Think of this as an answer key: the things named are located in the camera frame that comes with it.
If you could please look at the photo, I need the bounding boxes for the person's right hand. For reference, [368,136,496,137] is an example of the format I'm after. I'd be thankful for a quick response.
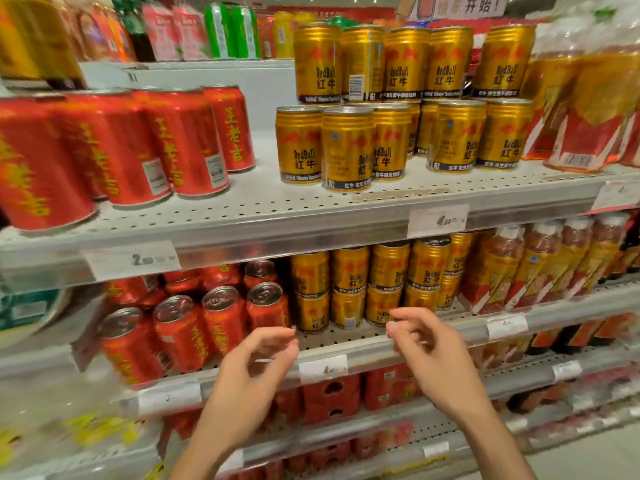
[386,307,490,421]

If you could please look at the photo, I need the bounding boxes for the person's left hand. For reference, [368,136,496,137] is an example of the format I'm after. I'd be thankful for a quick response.
[207,327,301,445]

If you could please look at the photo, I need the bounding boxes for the person's right forearm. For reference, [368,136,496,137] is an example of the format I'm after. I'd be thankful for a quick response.
[452,399,538,480]

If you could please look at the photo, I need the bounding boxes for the person's left forearm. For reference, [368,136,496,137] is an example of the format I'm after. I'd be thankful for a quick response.
[169,420,261,480]

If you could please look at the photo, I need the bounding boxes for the white perforated metal shelf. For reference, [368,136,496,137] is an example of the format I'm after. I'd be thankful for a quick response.
[0,345,640,480]
[0,280,640,420]
[0,129,640,295]

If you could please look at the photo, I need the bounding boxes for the red drink carton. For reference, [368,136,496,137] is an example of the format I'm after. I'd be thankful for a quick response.
[362,364,422,412]
[301,374,363,425]

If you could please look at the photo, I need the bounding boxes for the stack of gold drink cans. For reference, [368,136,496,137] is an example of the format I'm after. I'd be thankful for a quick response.
[275,23,537,193]
[290,232,476,333]

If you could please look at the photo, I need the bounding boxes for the group of red cans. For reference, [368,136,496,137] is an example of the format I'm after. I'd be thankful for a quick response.
[99,260,292,386]

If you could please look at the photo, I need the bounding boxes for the yellow label tea bottle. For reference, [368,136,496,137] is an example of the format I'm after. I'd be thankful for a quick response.
[459,225,527,315]
[505,221,564,308]
[566,212,632,299]
[539,216,594,303]

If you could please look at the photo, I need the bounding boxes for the row of red orange packs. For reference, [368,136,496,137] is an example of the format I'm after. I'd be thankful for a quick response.
[470,312,640,369]

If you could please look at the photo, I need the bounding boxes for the yellow clear packets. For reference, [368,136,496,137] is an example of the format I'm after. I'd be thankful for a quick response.
[0,410,148,468]

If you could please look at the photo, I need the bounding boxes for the red herbal tea can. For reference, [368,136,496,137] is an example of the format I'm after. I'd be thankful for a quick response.
[134,89,230,197]
[202,86,256,173]
[0,97,97,231]
[52,91,172,207]

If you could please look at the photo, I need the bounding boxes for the dark drink bottle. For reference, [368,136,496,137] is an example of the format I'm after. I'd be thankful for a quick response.
[611,215,640,281]

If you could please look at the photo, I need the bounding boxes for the green white package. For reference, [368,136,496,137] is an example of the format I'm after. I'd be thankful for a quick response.
[0,289,73,348]

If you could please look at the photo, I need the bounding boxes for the gold red plastic pack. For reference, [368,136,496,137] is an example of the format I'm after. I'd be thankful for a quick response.
[544,20,640,174]
[521,52,583,161]

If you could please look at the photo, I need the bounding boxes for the white top shelf board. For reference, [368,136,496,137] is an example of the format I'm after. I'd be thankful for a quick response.
[79,59,297,91]

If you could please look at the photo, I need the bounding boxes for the slim yellow can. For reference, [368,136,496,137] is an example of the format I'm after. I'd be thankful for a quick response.
[273,11,297,59]

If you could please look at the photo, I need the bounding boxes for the green drink can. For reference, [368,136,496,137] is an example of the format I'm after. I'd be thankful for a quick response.
[230,5,262,60]
[204,2,238,60]

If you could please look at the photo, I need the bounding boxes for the hanging promotional sign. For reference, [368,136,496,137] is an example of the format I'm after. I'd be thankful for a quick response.
[396,0,509,21]

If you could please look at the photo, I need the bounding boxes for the orange snack packets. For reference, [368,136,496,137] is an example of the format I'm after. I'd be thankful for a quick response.
[50,0,137,63]

